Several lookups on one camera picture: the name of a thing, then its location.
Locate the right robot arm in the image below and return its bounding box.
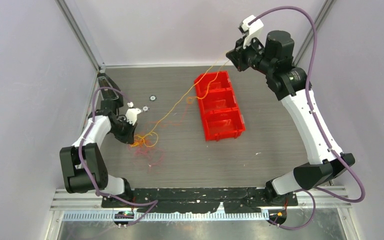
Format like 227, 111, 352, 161
226, 30, 355, 205

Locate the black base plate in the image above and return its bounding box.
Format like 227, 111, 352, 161
101, 186, 298, 214

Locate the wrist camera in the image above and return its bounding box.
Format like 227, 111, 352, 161
125, 102, 142, 126
238, 15, 264, 49

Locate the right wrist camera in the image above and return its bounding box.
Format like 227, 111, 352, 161
238, 15, 264, 49

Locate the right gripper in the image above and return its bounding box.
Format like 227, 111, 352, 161
227, 33, 275, 76

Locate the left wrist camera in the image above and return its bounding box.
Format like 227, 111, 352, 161
125, 102, 142, 126

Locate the red compartment bin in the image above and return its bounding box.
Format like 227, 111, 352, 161
194, 71, 246, 141

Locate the yellow cable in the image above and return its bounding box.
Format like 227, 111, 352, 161
130, 58, 233, 148

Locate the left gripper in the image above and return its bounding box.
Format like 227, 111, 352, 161
108, 117, 137, 145

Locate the green poker chip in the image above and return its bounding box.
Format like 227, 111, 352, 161
149, 95, 157, 102

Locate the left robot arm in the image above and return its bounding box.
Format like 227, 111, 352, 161
59, 102, 142, 207

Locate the black metronome box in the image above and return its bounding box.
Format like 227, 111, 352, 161
97, 73, 124, 113

